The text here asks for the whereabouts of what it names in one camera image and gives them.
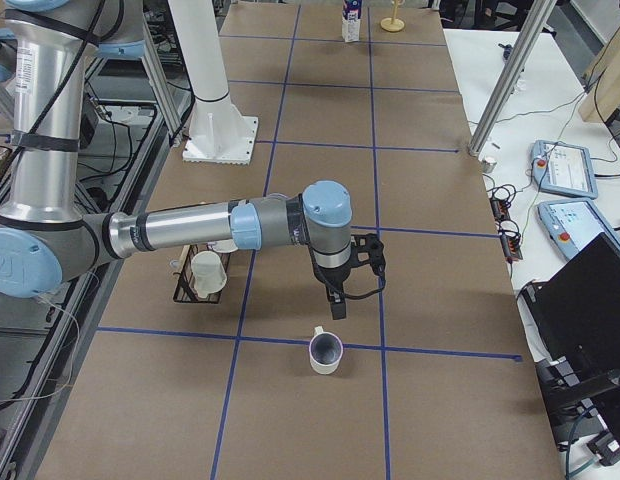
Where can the white cup upside down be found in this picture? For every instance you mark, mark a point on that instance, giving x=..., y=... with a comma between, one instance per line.
x=223, y=246

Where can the black laptop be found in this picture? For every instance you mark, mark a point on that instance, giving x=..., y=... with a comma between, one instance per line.
x=577, y=311

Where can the small metal cylinder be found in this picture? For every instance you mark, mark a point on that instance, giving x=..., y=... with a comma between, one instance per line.
x=488, y=164

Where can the teach pendant near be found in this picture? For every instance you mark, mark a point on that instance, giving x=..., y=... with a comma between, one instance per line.
x=572, y=224

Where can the aluminium frame post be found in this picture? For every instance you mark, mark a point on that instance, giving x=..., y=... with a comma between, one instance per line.
x=526, y=40

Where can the teach pendant far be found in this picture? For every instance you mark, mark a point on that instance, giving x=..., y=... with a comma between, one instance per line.
x=563, y=169

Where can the teach pendant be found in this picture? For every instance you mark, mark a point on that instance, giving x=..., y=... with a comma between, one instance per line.
x=572, y=224
x=563, y=169

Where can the white pedestal column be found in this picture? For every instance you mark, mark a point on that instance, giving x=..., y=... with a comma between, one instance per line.
x=218, y=132

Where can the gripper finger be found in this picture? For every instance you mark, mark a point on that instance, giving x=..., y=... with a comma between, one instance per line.
x=338, y=308

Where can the white cup with handle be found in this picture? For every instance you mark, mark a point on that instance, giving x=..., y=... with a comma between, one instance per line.
x=208, y=272

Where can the wooden mug tree stand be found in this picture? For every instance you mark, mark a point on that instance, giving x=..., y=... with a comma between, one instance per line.
x=393, y=23

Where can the black power strip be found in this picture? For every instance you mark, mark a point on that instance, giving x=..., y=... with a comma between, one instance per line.
x=508, y=230

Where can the black wire cup rack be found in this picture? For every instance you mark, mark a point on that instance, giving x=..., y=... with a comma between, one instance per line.
x=184, y=292

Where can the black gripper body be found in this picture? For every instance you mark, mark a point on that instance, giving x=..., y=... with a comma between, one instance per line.
x=331, y=278

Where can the white mug purple rim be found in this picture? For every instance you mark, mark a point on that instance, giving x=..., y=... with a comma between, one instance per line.
x=325, y=351

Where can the blue milk carton green cap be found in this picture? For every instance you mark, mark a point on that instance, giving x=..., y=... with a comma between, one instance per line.
x=351, y=20

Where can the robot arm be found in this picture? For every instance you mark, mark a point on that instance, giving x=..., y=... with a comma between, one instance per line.
x=45, y=241

